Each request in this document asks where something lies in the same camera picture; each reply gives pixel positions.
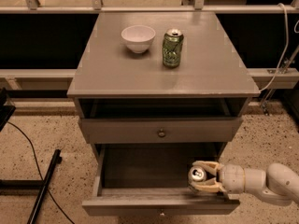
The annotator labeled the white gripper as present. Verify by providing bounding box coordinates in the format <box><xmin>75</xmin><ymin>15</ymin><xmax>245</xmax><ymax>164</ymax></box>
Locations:
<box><xmin>191</xmin><ymin>161</ymin><xmax>245</xmax><ymax>194</ymax></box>

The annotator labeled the white green 7up can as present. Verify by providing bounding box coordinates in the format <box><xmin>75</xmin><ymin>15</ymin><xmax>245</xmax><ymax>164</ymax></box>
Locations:
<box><xmin>188</xmin><ymin>167</ymin><xmax>206</xmax><ymax>192</ymax></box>

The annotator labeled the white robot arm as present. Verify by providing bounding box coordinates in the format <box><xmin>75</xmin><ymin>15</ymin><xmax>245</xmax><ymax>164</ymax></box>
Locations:
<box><xmin>188</xmin><ymin>161</ymin><xmax>299</xmax><ymax>206</ymax></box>

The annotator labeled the closed grey top drawer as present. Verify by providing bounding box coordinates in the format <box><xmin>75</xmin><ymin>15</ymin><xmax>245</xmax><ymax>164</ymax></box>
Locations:
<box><xmin>79</xmin><ymin>118</ymin><xmax>242</xmax><ymax>144</ymax></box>

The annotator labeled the open grey middle drawer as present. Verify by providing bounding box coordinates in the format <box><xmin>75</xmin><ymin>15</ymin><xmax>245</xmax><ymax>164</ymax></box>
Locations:
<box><xmin>82</xmin><ymin>143</ymin><xmax>239</xmax><ymax>216</ymax></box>

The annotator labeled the grey wooden drawer cabinet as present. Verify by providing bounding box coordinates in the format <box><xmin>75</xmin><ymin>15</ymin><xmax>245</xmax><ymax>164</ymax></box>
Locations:
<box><xmin>66</xmin><ymin>10</ymin><xmax>261</xmax><ymax>217</ymax></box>

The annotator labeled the dark green soda can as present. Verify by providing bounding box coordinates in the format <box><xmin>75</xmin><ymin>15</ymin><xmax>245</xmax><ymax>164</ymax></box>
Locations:
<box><xmin>163</xmin><ymin>28</ymin><xmax>184</xmax><ymax>68</ymax></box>

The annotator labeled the white ceramic bowl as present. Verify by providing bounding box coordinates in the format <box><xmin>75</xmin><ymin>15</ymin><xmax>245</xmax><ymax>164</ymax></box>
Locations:
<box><xmin>121</xmin><ymin>25</ymin><xmax>156</xmax><ymax>53</ymax></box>

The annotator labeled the black metal stand base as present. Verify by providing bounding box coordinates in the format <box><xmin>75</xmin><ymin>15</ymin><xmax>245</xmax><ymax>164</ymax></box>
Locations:
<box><xmin>0</xmin><ymin>149</ymin><xmax>62</xmax><ymax>224</ymax></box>

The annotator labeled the white cable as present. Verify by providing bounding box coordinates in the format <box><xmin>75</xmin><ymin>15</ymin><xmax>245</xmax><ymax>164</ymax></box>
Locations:
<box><xmin>259</xmin><ymin>2</ymin><xmax>291</xmax><ymax>93</ymax></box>

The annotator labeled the black floor cable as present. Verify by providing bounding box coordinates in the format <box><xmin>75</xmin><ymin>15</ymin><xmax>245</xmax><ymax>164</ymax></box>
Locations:
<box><xmin>6</xmin><ymin>120</ymin><xmax>76</xmax><ymax>224</ymax></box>

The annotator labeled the metal railing frame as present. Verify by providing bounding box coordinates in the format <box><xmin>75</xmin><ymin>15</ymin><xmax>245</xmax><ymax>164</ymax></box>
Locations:
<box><xmin>0</xmin><ymin>0</ymin><xmax>299</xmax><ymax>15</ymax></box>

